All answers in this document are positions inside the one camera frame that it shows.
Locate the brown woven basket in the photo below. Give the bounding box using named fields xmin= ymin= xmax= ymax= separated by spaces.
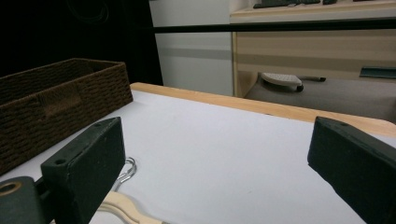
xmin=0 ymin=57 xmax=134 ymax=175

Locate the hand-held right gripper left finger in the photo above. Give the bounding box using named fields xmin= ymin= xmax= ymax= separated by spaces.
xmin=40 ymin=116 xmax=127 ymax=224

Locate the black curtain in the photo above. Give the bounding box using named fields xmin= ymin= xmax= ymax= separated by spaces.
xmin=0 ymin=0 xmax=163 ymax=87

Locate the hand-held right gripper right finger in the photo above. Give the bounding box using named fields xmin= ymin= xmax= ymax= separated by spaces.
xmin=306 ymin=116 xmax=396 ymax=224

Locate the dark drawer handle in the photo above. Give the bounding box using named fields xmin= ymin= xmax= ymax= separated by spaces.
xmin=359 ymin=66 xmax=396 ymax=79

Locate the white table sheet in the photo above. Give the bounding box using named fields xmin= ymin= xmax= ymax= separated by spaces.
xmin=0 ymin=90 xmax=396 ymax=224

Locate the beige wooden clothes hanger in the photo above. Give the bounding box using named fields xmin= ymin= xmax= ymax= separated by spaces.
xmin=97 ymin=157 xmax=171 ymax=224

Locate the black keyboard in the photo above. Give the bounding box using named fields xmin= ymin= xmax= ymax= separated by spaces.
xmin=252 ymin=0 xmax=321 ymax=9

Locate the black horizontal frame bar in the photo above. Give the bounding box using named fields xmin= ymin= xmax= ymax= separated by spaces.
xmin=152 ymin=18 xmax=396 ymax=34

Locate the grey office chair base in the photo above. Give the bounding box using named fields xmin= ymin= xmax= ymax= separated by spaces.
xmin=260 ymin=71 xmax=327 ymax=93

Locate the light wooden desk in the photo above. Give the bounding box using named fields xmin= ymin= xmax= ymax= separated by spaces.
xmin=229 ymin=0 xmax=396 ymax=99

